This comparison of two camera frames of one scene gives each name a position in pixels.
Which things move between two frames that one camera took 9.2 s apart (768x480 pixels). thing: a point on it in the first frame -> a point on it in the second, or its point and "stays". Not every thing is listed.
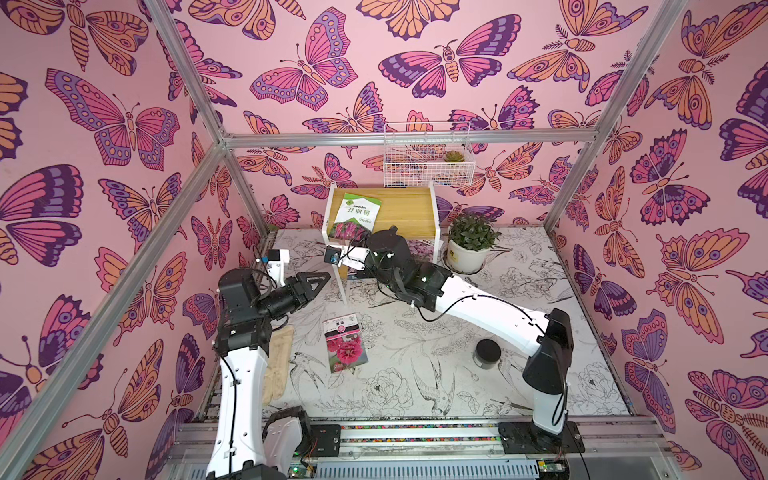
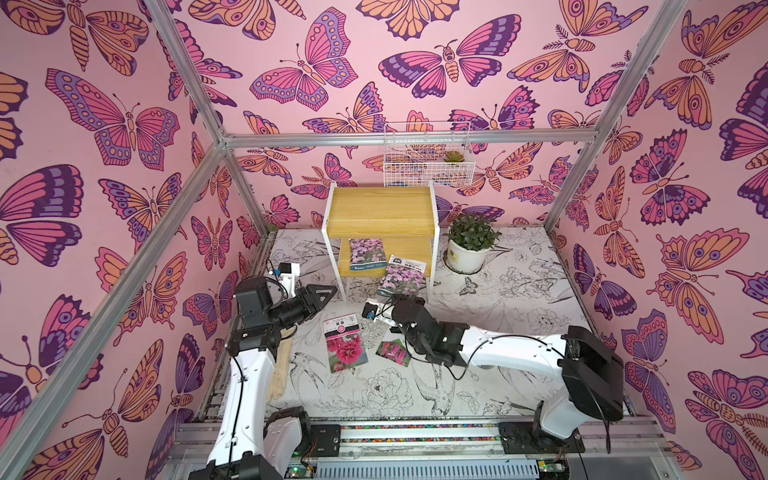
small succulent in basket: (454, 156) stays
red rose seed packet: (345, 342) stays
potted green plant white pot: (471, 238) stays
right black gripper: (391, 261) -> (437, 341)
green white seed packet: (356, 216) -> (394, 350)
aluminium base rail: (452, 449) stays
